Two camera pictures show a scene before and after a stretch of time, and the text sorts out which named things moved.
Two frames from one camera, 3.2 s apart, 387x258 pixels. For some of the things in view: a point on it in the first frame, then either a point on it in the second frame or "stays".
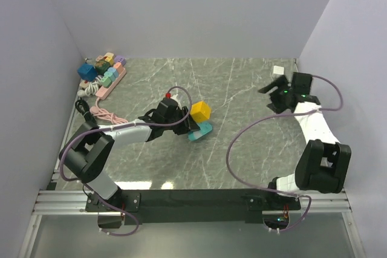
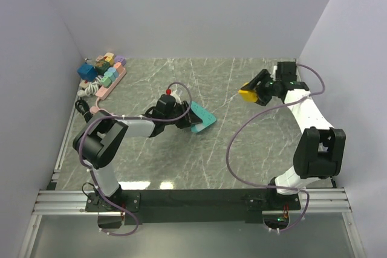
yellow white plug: [109, 57] stays
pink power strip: [101, 94] stays
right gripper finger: [277, 108] → [263, 98]
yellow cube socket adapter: [200, 112] → [249, 96]
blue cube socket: [87, 72] stays
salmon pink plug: [119, 66] stays
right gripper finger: [281, 80] → [262, 77]
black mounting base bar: [194, 206] stays
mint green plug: [106, 81] stays
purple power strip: [120, 58] stays
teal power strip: [205, 127] → [207, 118]
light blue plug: [113, 70] stays
